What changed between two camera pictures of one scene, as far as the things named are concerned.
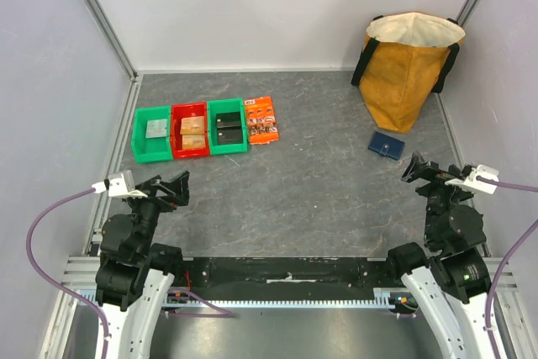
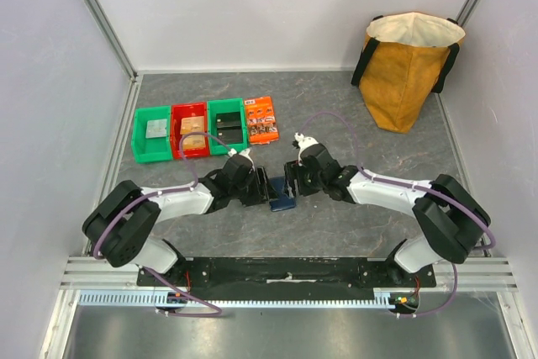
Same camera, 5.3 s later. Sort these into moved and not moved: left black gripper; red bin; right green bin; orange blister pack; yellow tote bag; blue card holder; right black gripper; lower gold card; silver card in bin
Moved: blue card holder; left black gripper; right black gripper
Not moved: yellow tote bag; silver card in bin; orange blister pack; right green bin; lower gold card; red bin
